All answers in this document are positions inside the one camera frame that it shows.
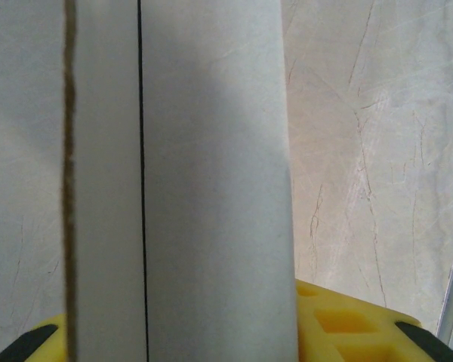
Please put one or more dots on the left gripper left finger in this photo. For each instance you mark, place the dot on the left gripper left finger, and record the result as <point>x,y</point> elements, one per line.
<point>45,343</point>

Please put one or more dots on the white cardboard box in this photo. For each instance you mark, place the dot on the white cardboard box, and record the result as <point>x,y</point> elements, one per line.
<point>211,188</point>

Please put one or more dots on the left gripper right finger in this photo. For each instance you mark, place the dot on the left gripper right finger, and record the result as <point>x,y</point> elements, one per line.
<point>362,332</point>

